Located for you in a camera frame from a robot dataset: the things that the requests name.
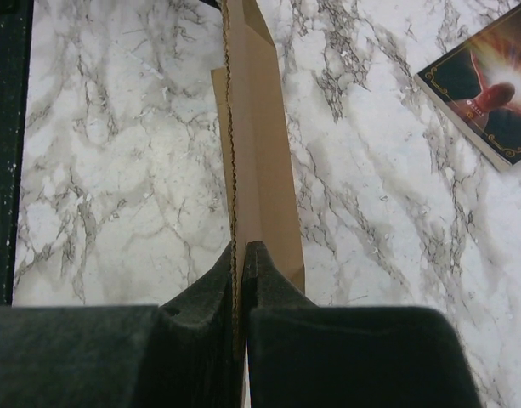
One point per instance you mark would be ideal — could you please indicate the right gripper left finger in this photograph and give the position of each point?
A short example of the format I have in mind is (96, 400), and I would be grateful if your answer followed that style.
(178, 354)

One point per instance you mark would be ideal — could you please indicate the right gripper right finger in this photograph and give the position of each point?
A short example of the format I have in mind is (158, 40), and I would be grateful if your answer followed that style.
(304, 355)

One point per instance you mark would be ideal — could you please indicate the cardboard box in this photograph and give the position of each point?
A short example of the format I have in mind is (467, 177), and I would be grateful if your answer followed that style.
(257, 160)

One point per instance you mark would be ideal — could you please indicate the dark paperback book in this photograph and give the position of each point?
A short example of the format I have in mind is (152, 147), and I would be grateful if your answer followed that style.
(478, 86)

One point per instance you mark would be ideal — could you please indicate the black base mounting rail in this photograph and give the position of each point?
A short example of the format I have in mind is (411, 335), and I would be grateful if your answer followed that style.
(15, 52)

